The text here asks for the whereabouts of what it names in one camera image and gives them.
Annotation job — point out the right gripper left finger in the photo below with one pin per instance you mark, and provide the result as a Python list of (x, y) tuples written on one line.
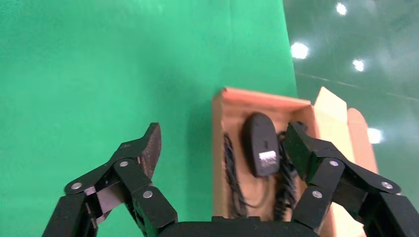
[(137, 173)]

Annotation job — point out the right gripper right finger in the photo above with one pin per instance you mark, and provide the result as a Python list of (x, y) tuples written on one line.
[(327, 163)]

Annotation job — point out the black computer mouse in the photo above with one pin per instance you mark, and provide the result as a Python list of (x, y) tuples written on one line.
[(258, 137)]

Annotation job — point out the open brown cardboard box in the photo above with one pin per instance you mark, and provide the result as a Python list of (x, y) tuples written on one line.
[(235, 104)]

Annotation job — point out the green table cloth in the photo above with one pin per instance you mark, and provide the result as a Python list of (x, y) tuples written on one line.
[(114, 65)]

